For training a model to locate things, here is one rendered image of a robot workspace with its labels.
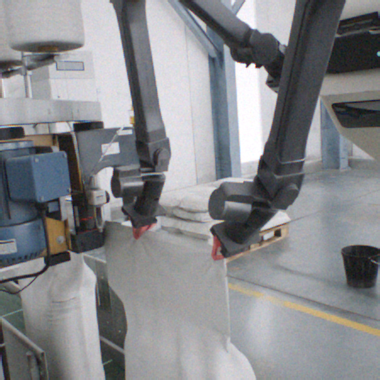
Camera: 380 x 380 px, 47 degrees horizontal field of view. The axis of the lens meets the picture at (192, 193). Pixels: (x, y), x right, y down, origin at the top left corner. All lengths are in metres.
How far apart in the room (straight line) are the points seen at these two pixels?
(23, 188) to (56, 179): 0.07
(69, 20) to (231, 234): 0.56
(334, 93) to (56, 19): 0.66
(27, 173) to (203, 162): 6.25
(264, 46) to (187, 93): 5.74
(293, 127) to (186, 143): 6.10
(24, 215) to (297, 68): 0.61
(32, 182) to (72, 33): 0.34
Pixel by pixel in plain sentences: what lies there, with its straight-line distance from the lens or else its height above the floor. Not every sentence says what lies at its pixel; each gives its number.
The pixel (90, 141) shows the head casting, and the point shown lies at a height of 1.31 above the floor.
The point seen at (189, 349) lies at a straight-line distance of 1.05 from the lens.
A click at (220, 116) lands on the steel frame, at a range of 7.20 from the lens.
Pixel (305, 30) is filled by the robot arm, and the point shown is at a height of 1.46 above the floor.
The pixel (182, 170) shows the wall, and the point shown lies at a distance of 6.76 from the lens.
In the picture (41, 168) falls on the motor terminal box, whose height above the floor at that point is 1.28.
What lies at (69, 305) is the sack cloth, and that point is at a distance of 1.58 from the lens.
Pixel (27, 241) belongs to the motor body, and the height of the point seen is 1.13.
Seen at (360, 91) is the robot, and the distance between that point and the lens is 1.11.
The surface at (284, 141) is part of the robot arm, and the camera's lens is 0.72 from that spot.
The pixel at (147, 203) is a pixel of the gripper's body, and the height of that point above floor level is 1.16.
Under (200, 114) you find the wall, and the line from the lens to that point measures 7.02.
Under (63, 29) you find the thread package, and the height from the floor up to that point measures 1.55.
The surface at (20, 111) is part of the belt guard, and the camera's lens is 0.93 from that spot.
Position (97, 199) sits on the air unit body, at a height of 1.16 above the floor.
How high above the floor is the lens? 1.35
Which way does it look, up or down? 10 degrees down
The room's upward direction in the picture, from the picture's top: 4 degrees counter-clockwise
